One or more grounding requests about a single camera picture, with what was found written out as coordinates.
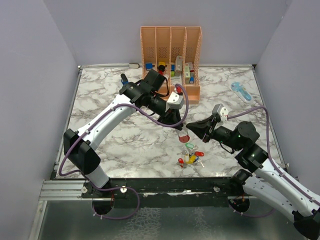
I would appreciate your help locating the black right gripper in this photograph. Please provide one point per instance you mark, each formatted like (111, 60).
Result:
(204, 126)

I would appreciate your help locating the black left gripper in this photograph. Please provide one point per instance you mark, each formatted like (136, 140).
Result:
(171, 116)

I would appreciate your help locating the grey red key organizer plate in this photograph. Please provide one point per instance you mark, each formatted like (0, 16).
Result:
(183, 135)

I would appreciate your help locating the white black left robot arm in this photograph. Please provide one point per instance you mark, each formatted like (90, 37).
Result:
(142, 96)

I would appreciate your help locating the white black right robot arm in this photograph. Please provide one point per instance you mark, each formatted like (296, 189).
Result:
(263, 178)

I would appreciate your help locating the silver keys pile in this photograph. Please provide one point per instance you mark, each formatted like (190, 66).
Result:
(190, 152)

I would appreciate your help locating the green key tag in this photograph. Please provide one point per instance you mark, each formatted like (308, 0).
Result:
(189, 145)

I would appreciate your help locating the yellow key tag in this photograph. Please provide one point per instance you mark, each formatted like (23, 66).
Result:
(190, 159)

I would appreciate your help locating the small red key tag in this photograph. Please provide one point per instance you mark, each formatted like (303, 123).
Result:
(181, 162)

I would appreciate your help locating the packaged blue toothbrush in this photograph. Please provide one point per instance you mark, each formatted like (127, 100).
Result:
(241, 92)

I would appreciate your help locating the red black cylinder toy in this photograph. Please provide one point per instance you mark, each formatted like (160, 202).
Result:
(161, 69)

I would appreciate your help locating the white red box in organizer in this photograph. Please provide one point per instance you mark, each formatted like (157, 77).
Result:
(189, 73)

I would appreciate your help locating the yellow block in organizer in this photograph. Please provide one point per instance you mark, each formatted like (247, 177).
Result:
(161, 63)

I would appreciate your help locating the blue block in organizer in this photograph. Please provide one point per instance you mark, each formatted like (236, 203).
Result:
(149, 66)

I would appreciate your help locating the grey box in organizer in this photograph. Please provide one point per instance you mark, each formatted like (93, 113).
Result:
(178, 66)

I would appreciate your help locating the blue black stapler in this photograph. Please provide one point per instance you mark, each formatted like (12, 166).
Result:
(124, 79)

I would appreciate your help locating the peach plastic desk organizer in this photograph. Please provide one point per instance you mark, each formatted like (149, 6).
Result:
(164, 44)

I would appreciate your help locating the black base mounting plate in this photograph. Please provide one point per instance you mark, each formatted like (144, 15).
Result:
(167, 192)

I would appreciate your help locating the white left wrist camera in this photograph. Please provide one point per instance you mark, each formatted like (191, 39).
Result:
(175, 101)

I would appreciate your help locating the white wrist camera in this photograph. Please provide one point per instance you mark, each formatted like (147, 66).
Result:
(220, 113)
(175, 101)

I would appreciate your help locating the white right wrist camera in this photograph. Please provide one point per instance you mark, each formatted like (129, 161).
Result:
(220, 113)

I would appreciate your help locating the white plug at wall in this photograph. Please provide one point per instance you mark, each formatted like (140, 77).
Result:
(134, 65)

